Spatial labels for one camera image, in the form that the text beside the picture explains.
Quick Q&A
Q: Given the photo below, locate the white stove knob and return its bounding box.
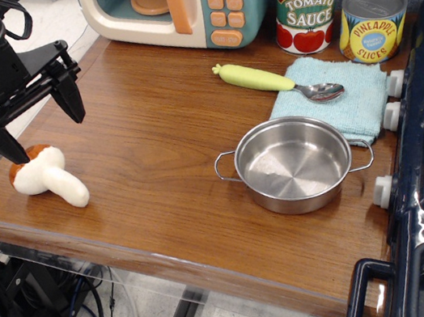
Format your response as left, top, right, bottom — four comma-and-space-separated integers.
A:
373, 175, 393, 209
383, 101, 401, 132
387, 70, 405, 99

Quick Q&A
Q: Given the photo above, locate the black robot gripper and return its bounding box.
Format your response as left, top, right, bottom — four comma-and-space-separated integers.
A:
0, 23, 86, 165

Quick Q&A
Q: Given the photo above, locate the plush mushroom toy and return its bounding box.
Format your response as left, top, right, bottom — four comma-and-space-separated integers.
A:
9, 144, 90, 208

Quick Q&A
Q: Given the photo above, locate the white stove knob middle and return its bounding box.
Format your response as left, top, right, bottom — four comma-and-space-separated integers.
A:
383, 101, 401, 132

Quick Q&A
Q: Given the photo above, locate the white stove knob bottom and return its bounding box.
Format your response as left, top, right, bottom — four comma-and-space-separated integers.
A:
373, 175, 393, 209

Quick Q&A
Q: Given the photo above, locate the small steel pot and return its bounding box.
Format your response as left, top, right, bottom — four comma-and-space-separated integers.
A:
214, 116, 375, 215

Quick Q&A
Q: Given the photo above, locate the white stove knob top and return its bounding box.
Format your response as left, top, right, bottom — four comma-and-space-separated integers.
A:
387, 70, 405, 99

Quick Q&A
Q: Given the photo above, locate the toy microwave oven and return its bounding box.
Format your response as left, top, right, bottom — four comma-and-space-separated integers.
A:
78, 0, 271, 49

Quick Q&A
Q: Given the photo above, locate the light blue cloth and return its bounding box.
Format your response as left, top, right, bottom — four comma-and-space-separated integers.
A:
270, 57, 388, 144

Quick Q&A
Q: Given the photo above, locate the tomato sauce can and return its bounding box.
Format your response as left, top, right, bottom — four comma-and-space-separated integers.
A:
276, 0, 337, 55

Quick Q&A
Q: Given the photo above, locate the pineapple slices can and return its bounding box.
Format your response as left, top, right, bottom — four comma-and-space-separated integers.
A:
339, 0, 408, 64

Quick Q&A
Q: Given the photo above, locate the green handled metal spoon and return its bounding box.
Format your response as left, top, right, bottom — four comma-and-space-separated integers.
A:
212, 64, 345, 103

